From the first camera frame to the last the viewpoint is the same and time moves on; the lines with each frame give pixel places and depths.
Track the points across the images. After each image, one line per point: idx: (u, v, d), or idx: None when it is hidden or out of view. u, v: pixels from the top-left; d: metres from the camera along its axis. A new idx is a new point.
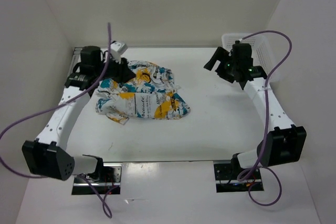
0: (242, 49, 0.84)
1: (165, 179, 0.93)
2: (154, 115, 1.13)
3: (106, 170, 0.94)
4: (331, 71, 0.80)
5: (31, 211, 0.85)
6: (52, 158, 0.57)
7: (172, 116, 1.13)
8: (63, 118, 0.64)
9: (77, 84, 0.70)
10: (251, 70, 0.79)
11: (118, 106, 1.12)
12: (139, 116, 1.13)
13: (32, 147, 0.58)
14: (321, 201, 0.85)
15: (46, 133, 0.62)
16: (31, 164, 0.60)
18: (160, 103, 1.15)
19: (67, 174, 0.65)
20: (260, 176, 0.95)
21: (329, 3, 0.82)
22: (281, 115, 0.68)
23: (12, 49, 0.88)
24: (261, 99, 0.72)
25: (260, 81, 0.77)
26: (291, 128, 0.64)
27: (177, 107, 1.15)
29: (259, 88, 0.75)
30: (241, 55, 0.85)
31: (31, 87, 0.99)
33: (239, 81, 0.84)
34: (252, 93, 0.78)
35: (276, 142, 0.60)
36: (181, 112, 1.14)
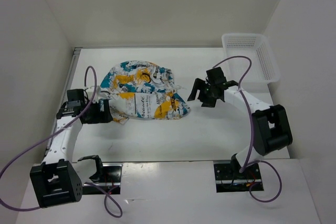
0: (214, 72, 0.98)
1: (164, 180, 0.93)
2: (154, 115, 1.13)
3: (105, 170, 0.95)
4: (331, 71, 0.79)
5: (32, 210, 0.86)
6: (64, 172, 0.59)
7: (172, 116, 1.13)
8: (64, 140, 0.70)
9: (67, 114, 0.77)
10: (225, 84, 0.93)
11: (118, 107, 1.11)
12: (139, 116, 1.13)
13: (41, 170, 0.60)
14: (320, 202, 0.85)
15: (51, 156, 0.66)
16: (42, 194, 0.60)
18: (160, 103, 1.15)
19: (79, 194, 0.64)
20: (260, 176, 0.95)
21: (329, 2, 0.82)
22: (258, 102, 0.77)
23: (12, 50, 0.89)
24: (238, 97, 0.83)
25: (234, 87, 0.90)
26: (271, 108, 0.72)
27: (177, 107, 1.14)
29: (234, 92, 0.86)
30: (215, 76, 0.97)
31: (31, 88, 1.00)
33: (218, 96, 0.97)
34: (231, 98, 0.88)
35: (261, 123, 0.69)
36: (181, 112, 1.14)
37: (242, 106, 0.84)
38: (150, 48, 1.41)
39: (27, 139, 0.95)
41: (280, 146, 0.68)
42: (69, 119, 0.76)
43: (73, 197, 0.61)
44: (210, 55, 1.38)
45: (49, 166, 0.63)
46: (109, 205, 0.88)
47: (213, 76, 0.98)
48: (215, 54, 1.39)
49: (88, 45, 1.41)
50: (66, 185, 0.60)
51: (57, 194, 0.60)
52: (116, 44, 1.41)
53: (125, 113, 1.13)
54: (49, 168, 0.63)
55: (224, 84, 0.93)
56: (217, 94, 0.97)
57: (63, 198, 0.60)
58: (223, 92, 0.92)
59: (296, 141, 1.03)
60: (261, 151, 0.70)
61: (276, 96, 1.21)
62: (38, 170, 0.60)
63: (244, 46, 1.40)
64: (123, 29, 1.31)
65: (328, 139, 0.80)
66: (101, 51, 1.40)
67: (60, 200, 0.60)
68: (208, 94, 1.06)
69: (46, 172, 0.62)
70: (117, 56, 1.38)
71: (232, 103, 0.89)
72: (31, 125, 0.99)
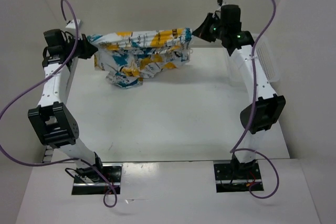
0: (231, 11, 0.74)
1: (164, 179, 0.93)
2: (150, 43, 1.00)
3: (106, 170, 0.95)
4: (331, 71, 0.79)
5: (32, 211, 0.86)
6: (62, 115, 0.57)
7: (172, 43, 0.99)
8: (55, 85, 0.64)
9: (53, 63, 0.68)
10: (239, 37, 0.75)
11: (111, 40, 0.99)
12: (134, 43, 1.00)
13: (38, 112, 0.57)
14: (319, 202, 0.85)
15: (45, 100, 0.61)
16: (41, 131, 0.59)
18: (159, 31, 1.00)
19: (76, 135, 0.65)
20: (260, 176, 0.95)
21: (329, 2, 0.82)
22: (265, 84, 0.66)
23: (12, 49, 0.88)
24: (248, 69, 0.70)
25: (248, 48, 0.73)
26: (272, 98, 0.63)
27: (179, 34, 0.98)
29: (246, 57, 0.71)
30: (229, 19, 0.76)
31: (31, 87, 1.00)
33: (227, 47, 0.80)
34: (239, 61, 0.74)
35: (259, 110, 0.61)
36: (184, 39, 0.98)
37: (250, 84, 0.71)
38: None
39: (27, 138, 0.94)
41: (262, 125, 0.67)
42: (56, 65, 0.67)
43: (72, 136, 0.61)
44: (210, 54, 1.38)
45: (44, 108, 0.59)
46: (110, 204, 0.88)
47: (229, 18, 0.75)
48: (216, 54, 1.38)
49: None
50: (65, 126, 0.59)
51: (57, 134, 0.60)
52: None
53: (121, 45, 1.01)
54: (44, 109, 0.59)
55: (239, 38, 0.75)
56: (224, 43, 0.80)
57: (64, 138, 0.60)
58: (234, 48, 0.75)
59: (296, 141, 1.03)
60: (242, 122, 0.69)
61: None
62: (35, 113, 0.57)
63: None
64: (123, 29, 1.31)
65: (328, 139, 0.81)
66: None
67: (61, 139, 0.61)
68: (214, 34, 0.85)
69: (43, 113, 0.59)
70: None
71: (239, 66, 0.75)
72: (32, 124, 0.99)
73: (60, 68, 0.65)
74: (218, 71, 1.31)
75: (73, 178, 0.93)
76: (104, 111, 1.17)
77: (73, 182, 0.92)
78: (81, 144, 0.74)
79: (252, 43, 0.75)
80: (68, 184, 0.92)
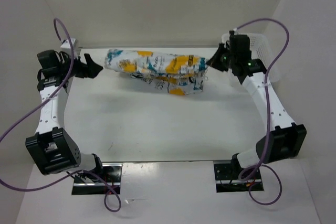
0: (240, 41, 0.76)
1: (164, 180, 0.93)
2: (165, 68, 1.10)
3: (106, 170, 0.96)
4: (331, 72, 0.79)
5: (32, 211, 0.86)
6: (62, 141, 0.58)
7: (185, 71, 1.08)
8: (53, 110, 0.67)
9: (50, 85, 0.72)
10: (251, 65, 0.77)
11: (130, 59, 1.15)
12: (150, 66, 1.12)
13: (37, 141, 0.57)
14: (320, 202, 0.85)
15: (44, 126, 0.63)
16: (42, 161, 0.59)
18: (176, 58, 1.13)
19: (78, 160, 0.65)
20: (260, 176, 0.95)
21: (329, 2, 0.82)
22: (281, 113, 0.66)
23: (11, 50, 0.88)
24: (262, 97, 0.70)
25: (261, 76, 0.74)
26: (291, 127, 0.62)
27: (193, 64, 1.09)
29: (259, 84, 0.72)
30: (238, 47, 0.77)
31: (30, 87, 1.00)
33: (238, 74, 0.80)
34: (252, 89, 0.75)
35: (277, 141, 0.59)
36: (197, 67, 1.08)
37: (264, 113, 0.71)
38: (149, 47, 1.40)
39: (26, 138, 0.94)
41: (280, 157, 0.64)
42: (53, 88, 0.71)
43: (75, 162, 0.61)
44: (210, 55, 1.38)
45: (43, 136, 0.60)
46: (110, 203, 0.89)
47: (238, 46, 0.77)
48: (216, 54, 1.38)
49: (88, 45, 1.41)
50: (67, 152, 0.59)
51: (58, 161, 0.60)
52: (116, 44, 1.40)
53: (137, 67, 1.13)
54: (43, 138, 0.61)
55: (249, 65, 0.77)
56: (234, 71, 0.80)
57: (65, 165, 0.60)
58: (245, 76, 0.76)
59: None
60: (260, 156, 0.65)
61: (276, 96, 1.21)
62: (34, 141, 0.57)
63: None
64: (123, 29, 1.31)
65: (328, 138, 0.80)
66: (102, 51, 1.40)
67: (62, 167, 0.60)
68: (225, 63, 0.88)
69: (42, 141, 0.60)
70: None
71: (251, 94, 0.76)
72: (32, 124, 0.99)
73: (56, 91, 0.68)
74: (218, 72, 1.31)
75: (73, 178, 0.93)
76: (105, 111, 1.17)
77: (73, 183, 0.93)
78: None
79: (264, 71, 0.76)
80: (68, 184, 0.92)
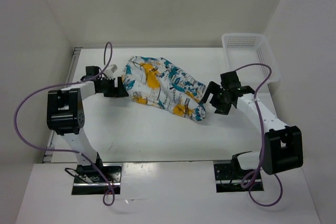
0: (228, 75, 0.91)
1: (164, 180, 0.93)
2: (172, 110, 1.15)
3: (106, 170, 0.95)
4: (331, 72, 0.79)
5: (31, 211, 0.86)
6: (75, 96, 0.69)
7: (187, 117, 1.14)
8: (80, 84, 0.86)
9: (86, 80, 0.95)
10: (240, 89, 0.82)
11: (142, 94, 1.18)
12: (160, 104, 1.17)
13: (57, 93, 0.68)
14: (320, 201, 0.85)
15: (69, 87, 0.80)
16: (52, 110, 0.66)
18: (178, 102, 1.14)
19: (81, 125, 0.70)
20: (260, 176, 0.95)
21: (329, 2, 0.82)
22: (274, 119, 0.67)
23: (12, 50, 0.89)
24: (253, 110, 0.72)
25: (250, 95, 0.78)
26: (285, 129, 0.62)
27: (191, 114, 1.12)
29: (249, 101, 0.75)
30: (229, 81, 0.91)
31: (31, 87, 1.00)
33: (231, 102, 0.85)
34: (244, 108, 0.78)
35: (274, 144, 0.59)
36: (195, 117, 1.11)
37: (258, 123, 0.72)
38: (150, 48, 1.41)
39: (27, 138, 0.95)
41: (288, 168, 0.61)
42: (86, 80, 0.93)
43: (77, 122, 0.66)
44: (211, 55, 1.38)
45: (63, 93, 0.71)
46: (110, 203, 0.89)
47: (228, 80, 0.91)
48: (215, 54, 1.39)
49: (88, 45, 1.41)
50: (75, 108, 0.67)
51: (65, 115, 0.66)
52: (116, 44, 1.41)
53: (148, 101, 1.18)
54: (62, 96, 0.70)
55: (239, 89, 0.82)
56: (229, 98, 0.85)
57: (69, 121, 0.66)
58: (237, 98, 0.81)
59: None
60: (267, 171, 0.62)
61: (276, 96, 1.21)
62: (54, 93, 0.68)
63: (244, 46, 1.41)
64: (124, 29, 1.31)
65: (328, 138, 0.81)
66: (102, 51, 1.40)
67: (66, 121, 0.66)
68: (221, 99, 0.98)
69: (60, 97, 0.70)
70: (117, 55, 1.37)
71: (245, 113, 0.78)
72: (33, 124, 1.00)
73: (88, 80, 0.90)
74: (218, 72, 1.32)
75: (73, 178, 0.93)
76: (105, 111, 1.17)
77: (73, 183, 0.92)
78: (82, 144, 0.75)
79: (252, 91, 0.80)
80: (68, 184, 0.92)
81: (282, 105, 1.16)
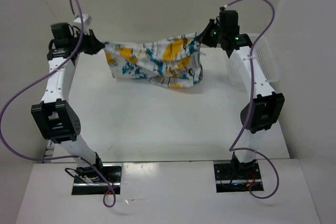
0: (229, 17, 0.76)
1: (164, 180, 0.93)
2: (162, 54, 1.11)
3: (106, 170, 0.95)
4: (331, 71, 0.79)
5: (31, 211, 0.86)
6: (64, 112, 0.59)
7: (180, 56, 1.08)
8: (59, 81, 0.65)
9: (59, 55, 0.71)
10: (238, 39, 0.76)
11: (127, 45, 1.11)
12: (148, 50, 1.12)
13: (41, 108, 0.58)
14: (320, 202, 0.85)
15: (48, 95, 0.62)
16: (44, 127, 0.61)
18: (170, 41, 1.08)
19: (77, 131, 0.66)
20: (260, 176, 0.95)
21: (328, 1, 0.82)
22: (263, 83, 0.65)
23: (12, 49, 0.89)
24: (247, 69, 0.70)
25: (246, 49, 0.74)
26: (271, 95, 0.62)
27: (186, 44, 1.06)
29: (244, 57, 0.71)
30: (228, 23, 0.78)
31: (31, 87, 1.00)
33: (226, 48, 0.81)
34: (238, 62, 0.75)
35: (259, 108, 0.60)
36: (188, 50, 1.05)
37: (247, 80, 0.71)
38: None
39: (27, 138, 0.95)
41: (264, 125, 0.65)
42: (61, 59, 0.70)
43: (73, 130, 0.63)
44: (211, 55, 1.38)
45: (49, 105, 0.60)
46: (110, 203, 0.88)
47: (226, 23, 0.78)
48: (215, 54, 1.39)
49: None
50: (66, 121, 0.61)
51: (59, 128, 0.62)
52: None
53: (133, 52, 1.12)
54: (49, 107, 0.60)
55: (237, 39, 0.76)
56: (225, 45, 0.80)
57: (64, 132, 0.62)
58: (233, 50, 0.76)
59: (296, 141, 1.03)
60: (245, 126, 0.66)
61: None
62: (38, 108, 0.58)
63: None
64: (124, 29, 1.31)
65: (327, 138, 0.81)
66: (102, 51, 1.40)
67: (62, 134, 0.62)
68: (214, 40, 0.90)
69: (46, 109, 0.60)
70: None
71: (238, 67, 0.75)
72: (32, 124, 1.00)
73: (64, 63, 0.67)
74: (217, 72, 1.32)
75: (73, 178, 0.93)
76: (105, 111, 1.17)
77: (73, 183, 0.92)
78: (82, 143, 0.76)
79: (250, 45, 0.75)
80: (68, 184, 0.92)
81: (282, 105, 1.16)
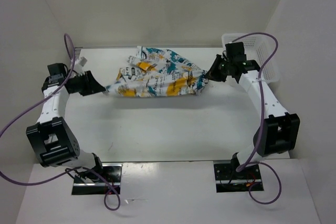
0: (235, 45, 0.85)
1: (164, 180, 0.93)
2: (167, 91, 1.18)
3: (106, 170, 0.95)
4: (331, 72, 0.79)
5: (31, 211, 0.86)
6: (61, 127, 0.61)
7: (185, 92, 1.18)
8: (54, 103, 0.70)
9: (53, 84, 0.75)
10: (245, 64, 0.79)
11: (129, 87, 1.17)
12: (151, 90, 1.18)
13: (37, 128, 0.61)
14: (320, 202, 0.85)
15: (44, 116, 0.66)
16: (41, 150, 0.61)
18: (175, 79, 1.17)
19: (77, 152, 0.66)
20: (260, 176, 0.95)
21: (329, 2, 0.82)
22: (275, 104, 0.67)
23: (12, 49, 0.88)
24: (256, 91, 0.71)
25: (254, 73, 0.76)
26: (285, 116, 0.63)
27: (192, 83, 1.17)
29: (253, 80, 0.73)
30: (234, 51, 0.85)
31: (30, 87, 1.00)
33: (234, 75, 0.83)
34: (247, 85, 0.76)
35: (272, 129, 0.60)
36: (196, 87, 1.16)
37: (256, 102, 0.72)
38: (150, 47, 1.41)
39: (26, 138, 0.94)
41: (279, 150, 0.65)
42: (56, 87, 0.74)
43: (73, 151, 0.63)
44: (211, 55, 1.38)
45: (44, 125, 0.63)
46: (114, 207, 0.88)
47: (232, 51, 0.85)
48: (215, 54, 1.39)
49: (88, 45, 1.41)
50: (65, 139, 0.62)
51: (57, 149, 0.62)
52: (116, 44, 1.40)
53: (137, 92, 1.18)
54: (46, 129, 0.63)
55: (244, 64, 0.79)
56: (232, 72, 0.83)
57: (64, 153, 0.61)
58: (240, 74, 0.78)
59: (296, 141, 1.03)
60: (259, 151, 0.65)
61: (276, 96, 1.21)
62: (34, 129, 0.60)
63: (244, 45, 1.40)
64: (124, 29, 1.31)
65: (327, 138, 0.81)
66: (102, 51, 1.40)
67: (60, 155, 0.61)
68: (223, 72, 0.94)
69: (42, 130, 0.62)
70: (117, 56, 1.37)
71: (247, 90, 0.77)
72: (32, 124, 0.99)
73: (59, 88, 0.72)
74: None
75: (73, 178, 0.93)
76: (105, 111, 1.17)
77: (73, 183, 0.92)
78: None
79: (258, 70, 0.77)
80: (68, 184, 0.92)
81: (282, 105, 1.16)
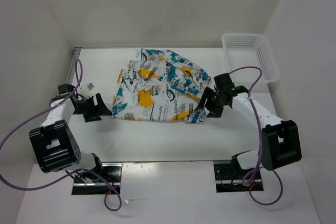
0: (222, 76, 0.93)
1: (163, 180, 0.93)
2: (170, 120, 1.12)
3: (106, 170, 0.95)
4: (331, 72, 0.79)
5: (31, 211, 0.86)
6: (62, 130, 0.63)
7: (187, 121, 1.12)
8: (59, 111, 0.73)
9: (60, 98, 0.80)
10: (234, 89, 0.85)
11: (134, 113, 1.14)
12: (155, 120, 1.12)
13: (40, 131, 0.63)
14: (320, 202, 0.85)
15: (48, 121, 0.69)
16: (42, 153, 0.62)
18: (177, 112, 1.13)
19: (79, 157, 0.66)
20: (260, 176, 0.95)
21: (329, 2, 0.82)
22: (269, 115, 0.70)
23: (12, 50, 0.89)
24: (249, 107, 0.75)
25: (243, 94, 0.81)
26: (282, 124, 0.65)
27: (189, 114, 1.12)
29: (244, 99, 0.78)
30: (223, 82, 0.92)
31: (31, 87, 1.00)
33: (227, 102, 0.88)
34: (240, 107, 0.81)
35: (272, 138, 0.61)
36: (190, 120, 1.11)
37: (251, 117, 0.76)
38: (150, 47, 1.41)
39: (27, 138, 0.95)
41: (287, 162, 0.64)
42: (61, 99, 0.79)
43: (74, 156, 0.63)
44: (210, 55, 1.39)
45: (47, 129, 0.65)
46: (114, 208, 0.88)
47: (221, 81, 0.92)
48: (215, 54, 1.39)
49: (88, 45, 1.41)
50: (66, 142, 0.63)
51: (58, 152, 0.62)
52: (116, 44, 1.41)
53: (142, 119, 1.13)
54: (49, 134, 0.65)
55: (233, 89, 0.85)
56: (224, 99, 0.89)
57: (64, 156, 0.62)
58: (232, 98, 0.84)
59: None
60: (267, 166, 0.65)
61: (276, 96, 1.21)
62: (36, 132, 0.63)
63: (244, 46, 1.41)
64: (124, 29, 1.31)
65: (327, 138, 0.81)
66: (102, 51, 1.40)
67: (60, 158, 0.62)
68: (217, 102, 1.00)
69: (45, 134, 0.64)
70: (118, 56, 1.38)
71: (241, 112, 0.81)
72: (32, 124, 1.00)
73: (64, 99, 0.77)
74: (217, 72, 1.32)
75: (73, 178, 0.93)
76: None
77: (73, 183, 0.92)
78: None
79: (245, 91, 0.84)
80: (68, 184, 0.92)
81: (282, 105, 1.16)
